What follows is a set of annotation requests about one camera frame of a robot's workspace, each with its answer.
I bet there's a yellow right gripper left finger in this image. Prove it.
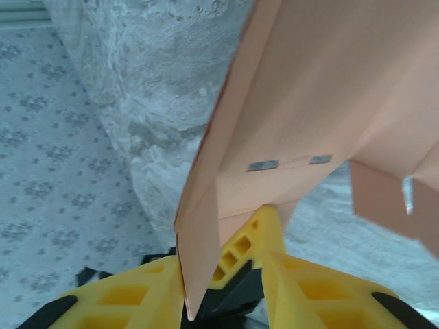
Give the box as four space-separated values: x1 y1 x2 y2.
19 255 189 329

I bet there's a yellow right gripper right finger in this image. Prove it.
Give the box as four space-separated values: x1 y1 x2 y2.
262 251 439 329

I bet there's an aluminium frame post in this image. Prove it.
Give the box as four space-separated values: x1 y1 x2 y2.
0 7 49 24

